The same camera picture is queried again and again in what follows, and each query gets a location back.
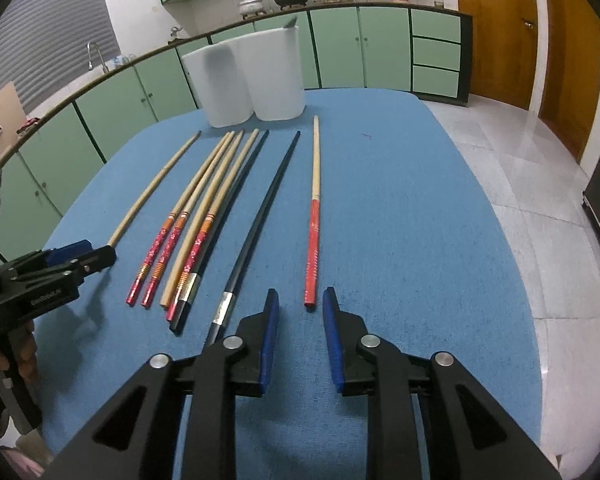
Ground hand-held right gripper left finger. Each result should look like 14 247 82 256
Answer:
40 288 281 480

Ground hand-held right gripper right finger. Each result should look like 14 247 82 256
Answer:
322 287 564 480

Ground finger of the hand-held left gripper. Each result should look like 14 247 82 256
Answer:
0 240 92 276
40 246 118 286

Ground black chopstick silver band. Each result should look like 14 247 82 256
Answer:
169 129 271 335
202 130 302 348

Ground red patterned chopstick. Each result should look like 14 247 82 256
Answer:
142 130 237 309
303 115 322 310
126 131 232 307
165 129 260 322

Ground plain bamboo chopstick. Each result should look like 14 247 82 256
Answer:
159 130 245 309
107 130 202 250

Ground white two-compartment utensil holder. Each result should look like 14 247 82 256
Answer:
182 25 306 129

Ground person's left hand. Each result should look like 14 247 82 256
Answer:
0 320 37 383

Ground blue table mat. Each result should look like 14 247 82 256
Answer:
34 87 544 480

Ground metal kitchen faucet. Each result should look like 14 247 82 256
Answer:
86 41 109 74

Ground grey window blind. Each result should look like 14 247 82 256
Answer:
0 0 122 107

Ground green lower kitchen cabinets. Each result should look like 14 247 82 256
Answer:
0 3 474 267

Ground plain wooden door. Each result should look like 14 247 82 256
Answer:
536 0 600 162

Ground wooden door with handle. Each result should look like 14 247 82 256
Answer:
452 0 539 112

